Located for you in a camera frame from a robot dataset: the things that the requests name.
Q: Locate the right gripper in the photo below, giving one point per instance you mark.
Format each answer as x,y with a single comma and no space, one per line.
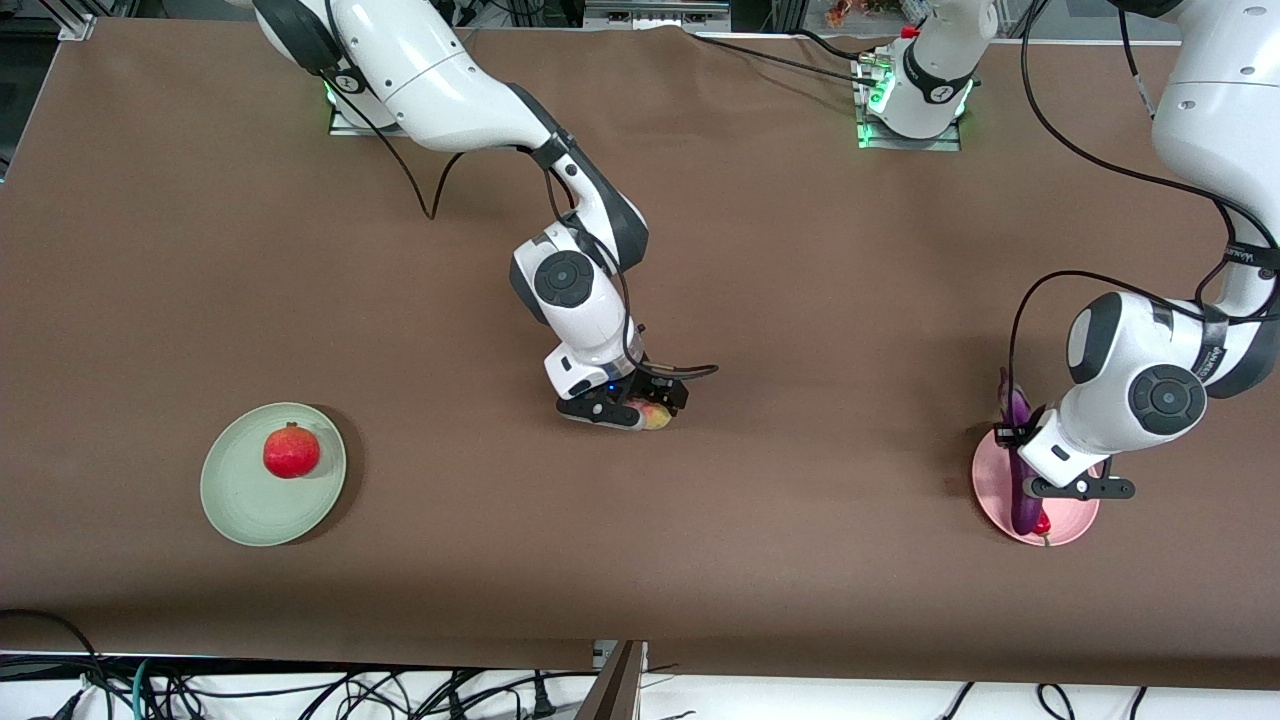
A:
664,387

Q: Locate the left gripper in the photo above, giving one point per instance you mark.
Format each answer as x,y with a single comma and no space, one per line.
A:
1012,436

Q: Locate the yellow pink peach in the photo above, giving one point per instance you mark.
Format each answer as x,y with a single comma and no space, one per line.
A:
655,417

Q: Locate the long purple eggplant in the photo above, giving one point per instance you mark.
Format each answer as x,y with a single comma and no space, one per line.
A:
1025,510

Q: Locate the red chili pepper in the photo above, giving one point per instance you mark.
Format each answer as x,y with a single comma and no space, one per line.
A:
1043,522

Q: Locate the red pomegranate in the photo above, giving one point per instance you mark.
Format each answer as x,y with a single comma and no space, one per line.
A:
292,455

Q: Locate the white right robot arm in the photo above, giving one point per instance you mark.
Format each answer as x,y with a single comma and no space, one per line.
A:
430,70

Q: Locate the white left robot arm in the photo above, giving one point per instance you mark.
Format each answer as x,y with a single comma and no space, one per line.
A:
1200,120

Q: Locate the pink plate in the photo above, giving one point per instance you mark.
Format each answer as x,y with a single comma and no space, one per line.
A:
990,480

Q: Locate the brown table cover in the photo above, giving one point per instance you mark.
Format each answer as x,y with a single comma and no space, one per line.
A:
640,550

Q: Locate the grey metal box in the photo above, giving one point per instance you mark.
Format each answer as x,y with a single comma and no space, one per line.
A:
655,15

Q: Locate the orange colourful toy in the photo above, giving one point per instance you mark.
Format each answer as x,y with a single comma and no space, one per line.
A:
860,12

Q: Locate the light green plate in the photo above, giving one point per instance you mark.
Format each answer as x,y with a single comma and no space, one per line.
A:
240,500

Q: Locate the metal frame post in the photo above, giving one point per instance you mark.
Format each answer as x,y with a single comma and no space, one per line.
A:
615,695

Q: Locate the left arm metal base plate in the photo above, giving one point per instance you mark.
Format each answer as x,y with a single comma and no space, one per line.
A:
870,140

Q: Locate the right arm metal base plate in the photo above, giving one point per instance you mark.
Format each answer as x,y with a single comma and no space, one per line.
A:
345,122

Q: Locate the aluminium frame profile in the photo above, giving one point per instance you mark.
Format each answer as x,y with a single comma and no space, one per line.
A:
78,22

